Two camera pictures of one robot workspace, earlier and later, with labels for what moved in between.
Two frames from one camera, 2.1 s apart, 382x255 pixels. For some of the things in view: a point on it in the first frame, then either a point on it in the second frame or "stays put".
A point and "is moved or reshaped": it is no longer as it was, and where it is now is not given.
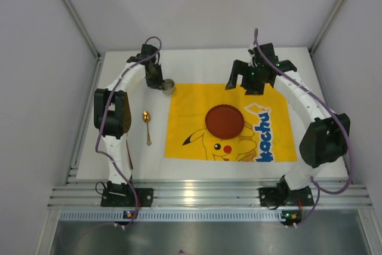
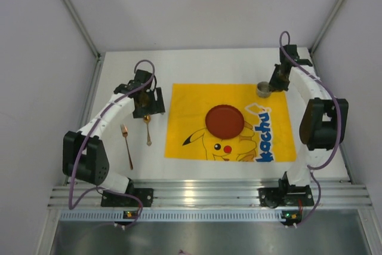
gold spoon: [147, 117] stays put
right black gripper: [254, 86] -> [277, 82]
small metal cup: [168, 87] is moved or reshaped
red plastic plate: [224, 122] stays put
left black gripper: [155, 80] -> [153, 108]
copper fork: [129, 154] stays put
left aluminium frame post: [74, 11] stays put
